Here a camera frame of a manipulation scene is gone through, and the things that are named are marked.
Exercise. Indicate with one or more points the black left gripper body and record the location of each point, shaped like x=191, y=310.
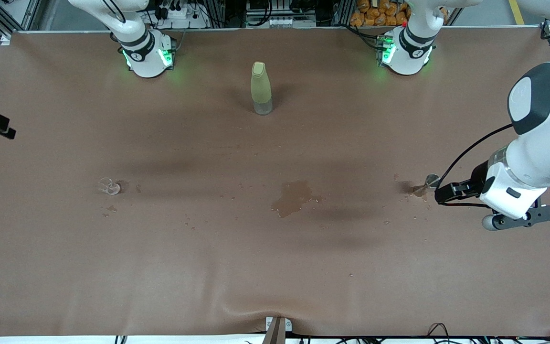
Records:
x=476, y=181

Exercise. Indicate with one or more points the small metal shaker cup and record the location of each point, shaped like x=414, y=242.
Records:
x=431, y=180

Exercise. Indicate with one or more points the clear glass measuring cup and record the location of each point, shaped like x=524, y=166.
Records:
x=112, y=188

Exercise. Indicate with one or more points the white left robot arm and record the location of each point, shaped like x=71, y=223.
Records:
x=542, y=157

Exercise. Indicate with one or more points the brown table mat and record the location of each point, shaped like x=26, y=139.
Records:
x=275, y=263

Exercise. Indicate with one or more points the orange packaged snacks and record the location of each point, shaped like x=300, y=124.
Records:
x=375, y=16

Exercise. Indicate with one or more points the white power strip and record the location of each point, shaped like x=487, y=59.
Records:
x=179, y=13

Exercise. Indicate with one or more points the yellow-green frosted bottle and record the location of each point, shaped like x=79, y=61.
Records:
x=260, y=91

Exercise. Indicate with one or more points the brown slanted bar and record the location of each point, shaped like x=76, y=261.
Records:
x=275, y=334

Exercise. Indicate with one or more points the grey control box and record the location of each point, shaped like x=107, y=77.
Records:
x=280, y=21

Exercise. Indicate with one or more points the white table edge bracket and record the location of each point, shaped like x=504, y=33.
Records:
x=288, y=326

